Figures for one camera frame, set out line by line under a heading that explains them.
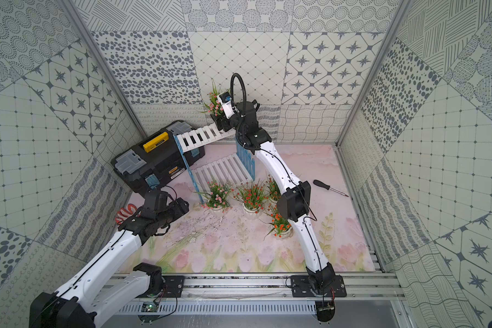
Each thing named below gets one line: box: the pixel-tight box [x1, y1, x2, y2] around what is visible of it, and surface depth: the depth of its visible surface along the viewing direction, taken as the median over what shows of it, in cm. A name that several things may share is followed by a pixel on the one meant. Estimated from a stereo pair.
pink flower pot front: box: [200, 80, 224, 131], surface depth 76 cm
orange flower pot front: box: [267, 203, 294, 240], surface depth 78 cm
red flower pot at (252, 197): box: [230, 179, 269, 221], surface depth 87 cm
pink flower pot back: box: [194, 181, 235, 215], surface depth 85 cm
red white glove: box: [114, 203, 138, 225], surface depth 94 cm
